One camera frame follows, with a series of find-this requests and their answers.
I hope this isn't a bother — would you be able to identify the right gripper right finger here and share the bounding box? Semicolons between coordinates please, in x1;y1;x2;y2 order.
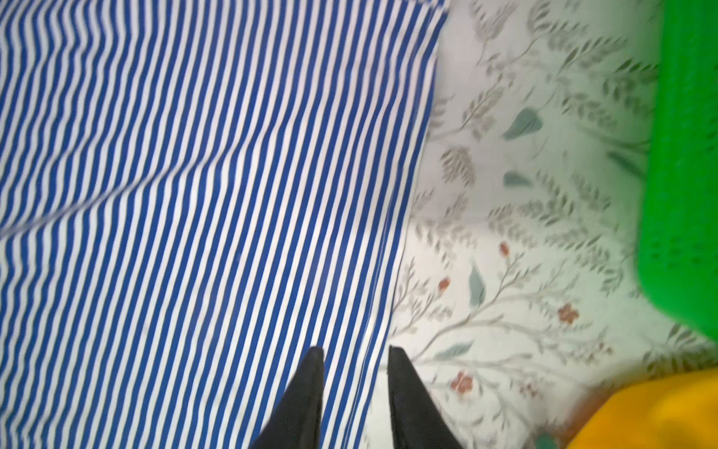
387;346;461;449

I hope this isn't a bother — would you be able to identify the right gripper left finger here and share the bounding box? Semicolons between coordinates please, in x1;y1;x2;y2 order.
251;346;325;449

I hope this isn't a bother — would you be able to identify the blue white striped tank top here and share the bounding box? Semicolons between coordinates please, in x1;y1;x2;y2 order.
1;1;449;448

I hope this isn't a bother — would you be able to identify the yellow cloth bag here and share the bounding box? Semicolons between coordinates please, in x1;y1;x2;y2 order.
568;369;717;448

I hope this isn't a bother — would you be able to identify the green plastic basket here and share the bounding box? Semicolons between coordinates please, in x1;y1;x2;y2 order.
638;1;717;340

